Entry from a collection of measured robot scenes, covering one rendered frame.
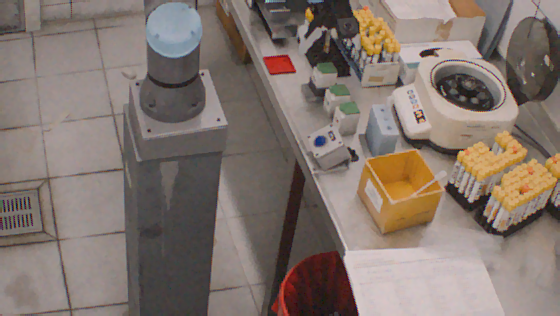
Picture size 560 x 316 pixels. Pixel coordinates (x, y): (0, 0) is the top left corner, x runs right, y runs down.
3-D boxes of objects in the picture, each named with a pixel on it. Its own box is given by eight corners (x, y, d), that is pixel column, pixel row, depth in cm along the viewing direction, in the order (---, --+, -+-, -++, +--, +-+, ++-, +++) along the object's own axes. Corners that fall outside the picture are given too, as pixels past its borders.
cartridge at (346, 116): (331, 124, 201) (336, 102, 197) (350, 122, 203) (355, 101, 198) (337, 136, 199) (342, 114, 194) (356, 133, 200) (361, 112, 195)
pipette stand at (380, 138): (357, 136, 199) (365, 104, 192) (385, 136, 201) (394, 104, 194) (367, 167, 192) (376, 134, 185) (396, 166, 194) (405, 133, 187)
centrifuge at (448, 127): (385, 89, 214) (394, 51, 205) (487, 92, 219) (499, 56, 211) (408, 155, 197) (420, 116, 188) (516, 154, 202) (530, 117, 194)
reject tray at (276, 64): (262, 58, 217) (262, 56, 216) (287, 56, 219) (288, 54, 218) (270, 75, 212) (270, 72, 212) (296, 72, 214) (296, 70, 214)
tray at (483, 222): (496, 243, 180) (500, 235, 178) (471, 216, 185) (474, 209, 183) (544, 214, 188) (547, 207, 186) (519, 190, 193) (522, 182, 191)
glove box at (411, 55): (387, 65, 222) (394, 36, 215) (463, 59, 229) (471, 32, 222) (406, 95, 213) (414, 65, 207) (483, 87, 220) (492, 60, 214)
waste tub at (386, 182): (354, 191, 186) (363, 158, 179) (407, 180, 191) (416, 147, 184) (381, 235, 177) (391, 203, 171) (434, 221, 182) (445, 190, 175)
